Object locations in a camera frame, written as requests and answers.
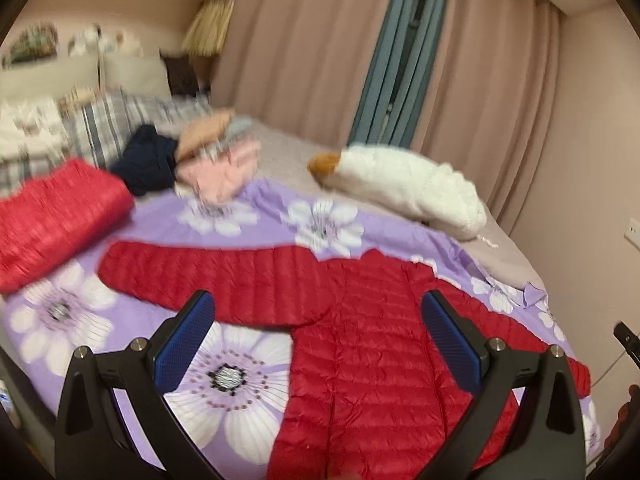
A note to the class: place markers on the yellow hanging fringe cloth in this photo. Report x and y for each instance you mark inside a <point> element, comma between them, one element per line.
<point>208,31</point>

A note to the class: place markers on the dark brown cushion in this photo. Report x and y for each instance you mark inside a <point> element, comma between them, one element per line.
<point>181,77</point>

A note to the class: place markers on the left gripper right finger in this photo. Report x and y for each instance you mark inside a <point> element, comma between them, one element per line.
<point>547,440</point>

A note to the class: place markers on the plush toys on headboard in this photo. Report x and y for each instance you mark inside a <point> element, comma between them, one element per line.
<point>93,40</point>

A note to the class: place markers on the blue-grey sheer curtain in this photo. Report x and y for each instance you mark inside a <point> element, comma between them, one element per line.
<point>399,73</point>

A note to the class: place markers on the purple floral duvet cover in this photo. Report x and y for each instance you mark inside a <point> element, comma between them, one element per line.
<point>232,399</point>

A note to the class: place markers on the plaid grey blanket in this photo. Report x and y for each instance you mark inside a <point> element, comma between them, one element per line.
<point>99,132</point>

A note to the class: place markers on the folded red down jacket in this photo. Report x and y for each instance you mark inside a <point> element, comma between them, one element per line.
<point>53,218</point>

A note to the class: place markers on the beige pillow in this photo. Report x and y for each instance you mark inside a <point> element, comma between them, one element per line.
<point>133,75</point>

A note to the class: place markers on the tan folded garment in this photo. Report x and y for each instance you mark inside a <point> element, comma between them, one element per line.
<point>202,132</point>

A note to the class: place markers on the pink left curtain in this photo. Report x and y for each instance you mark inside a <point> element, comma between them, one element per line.
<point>299,65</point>

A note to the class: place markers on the pink curtain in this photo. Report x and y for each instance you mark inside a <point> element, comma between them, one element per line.
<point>299,65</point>
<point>488,105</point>

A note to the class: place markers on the red quilted down jacket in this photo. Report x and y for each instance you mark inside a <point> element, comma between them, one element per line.
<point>368,391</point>

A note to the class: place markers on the white wall power strip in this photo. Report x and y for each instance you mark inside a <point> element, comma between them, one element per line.
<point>632,233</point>

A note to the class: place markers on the pink right curtain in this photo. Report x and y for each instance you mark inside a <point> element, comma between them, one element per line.
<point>488,105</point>

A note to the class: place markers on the navy blue garment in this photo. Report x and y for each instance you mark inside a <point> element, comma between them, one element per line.
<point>147,163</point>

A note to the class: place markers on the pink folded garment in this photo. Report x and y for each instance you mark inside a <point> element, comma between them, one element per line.
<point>216,181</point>

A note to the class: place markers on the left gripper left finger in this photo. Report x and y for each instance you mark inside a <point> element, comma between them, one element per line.
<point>92,440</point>

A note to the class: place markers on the grey bed blanket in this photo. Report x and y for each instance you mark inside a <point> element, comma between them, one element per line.
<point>284,159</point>

